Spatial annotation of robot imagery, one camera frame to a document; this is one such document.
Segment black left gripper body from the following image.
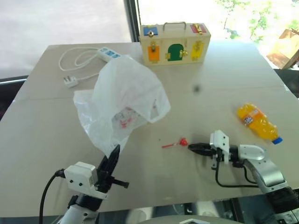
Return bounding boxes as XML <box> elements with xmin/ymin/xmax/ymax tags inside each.
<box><xmin>94</xmin><ymin>163</ymin><xmax>130</xmax><ymax>194</ymax></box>

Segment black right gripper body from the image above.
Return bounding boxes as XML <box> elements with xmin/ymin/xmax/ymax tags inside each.
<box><xmin>207</xmin><ymin>147</ymin><xmax>223</xmax><ymax>162</ymax></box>

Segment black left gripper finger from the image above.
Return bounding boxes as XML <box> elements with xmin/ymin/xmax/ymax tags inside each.
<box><xmin>106</xmin><ymin>144</ymin><xmax>121</xmax><ymax>180</ymax></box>
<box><xmin>96</xmin><ymin>155</ymin><xmax>109</xmax><ymax>178</ymax></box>

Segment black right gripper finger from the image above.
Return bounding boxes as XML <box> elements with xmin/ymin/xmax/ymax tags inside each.
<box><xmin>188</xmin><ymin>142</ymin><xmax>211</xmax><ymax>150</ymax></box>
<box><xmin>188</xmin><ymin>147</ymin><xmax>212</xmax><ymax>156</ymax></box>

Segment translucent white plastic bag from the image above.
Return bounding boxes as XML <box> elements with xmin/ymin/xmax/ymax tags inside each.
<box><xmin>73</xmin><ymin>54</ymin><xmax>171</xmax><ymax>157</ymax></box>

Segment red lollipop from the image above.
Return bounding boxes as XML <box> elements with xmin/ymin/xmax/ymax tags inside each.
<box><xmin>161</xmin><ymin>138</ymin><xmax>189</xmax><ymax>149</ymax></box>

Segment orange soda bottle blue cap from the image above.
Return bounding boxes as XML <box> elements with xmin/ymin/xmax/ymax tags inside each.
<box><xmin>236</xmin><ymin>102</ymin><xmax>284</xmax><ymax>146</ymax></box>

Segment wooden lock box colourful doors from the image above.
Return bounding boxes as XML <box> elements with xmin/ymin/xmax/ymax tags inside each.
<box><xmin>139</xmin><ymin>21</ymin><xmax>212</xmax><ymax>67</ymax></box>

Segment white power strip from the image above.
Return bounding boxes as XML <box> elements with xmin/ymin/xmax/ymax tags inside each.
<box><xmin>96</xmin><ymin>46</ymin><xmax>122</xmax><ymax>63</ymax></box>

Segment cardboard box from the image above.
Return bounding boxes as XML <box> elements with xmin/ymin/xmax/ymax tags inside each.
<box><xmin>265</xmin><ymin>27</ymin><xmax>299</xmax><ymax>70</ymax></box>

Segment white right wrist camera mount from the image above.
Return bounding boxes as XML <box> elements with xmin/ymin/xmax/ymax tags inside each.
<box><xmin>209</xmin><ymin>130</ymin><xmax>231</xmax><ymax>170</ymax></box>

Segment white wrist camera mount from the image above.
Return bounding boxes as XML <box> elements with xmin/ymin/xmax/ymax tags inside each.
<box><xmin>209</xmin><ymin>130</ymin><xmax>231</xmax><ymax>170</ymax></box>
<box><xmin>64</xmin><ymin>161</ymin><xmax>108</xmax><ymax>199</ymax></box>

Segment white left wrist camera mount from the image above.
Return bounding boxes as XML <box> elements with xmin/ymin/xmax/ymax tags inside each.
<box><xmin>64</xmin><ymin>161</ymin><xmax>108</xmax><ymax>199</ymax></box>

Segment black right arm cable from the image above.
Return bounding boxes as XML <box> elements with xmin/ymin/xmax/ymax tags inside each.
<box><xmin>214</xmin><ymin>155</ymin><xmax>260</xmax><ymax>189</ymax></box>

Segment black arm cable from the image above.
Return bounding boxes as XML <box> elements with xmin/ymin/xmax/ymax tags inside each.
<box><xmin>214</xmin><ymin>155</ymin><xmax>260</xmax><ymax>189</ymax></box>
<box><xmin>39</xmin><ymin>168</ymin><xmax>66</xmax><ymax>224</ymax></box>

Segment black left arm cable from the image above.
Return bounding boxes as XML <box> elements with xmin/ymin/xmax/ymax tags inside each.
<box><xmin>39</xmin><ymin>168</ymin><xmax>66</xmax><ymax>224</ymax></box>

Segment white power cable with plug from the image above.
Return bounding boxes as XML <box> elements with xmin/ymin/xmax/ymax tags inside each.
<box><xmin>58</xmin><ymin>47</ymin><xmax>101</xmax><ymax>88</ymax></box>

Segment dark window frame post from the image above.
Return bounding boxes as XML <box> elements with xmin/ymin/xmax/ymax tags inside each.
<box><xmin>123</xmin><ymin>0</ymin><xmax>141</xmax><ymax>44</ymax></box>

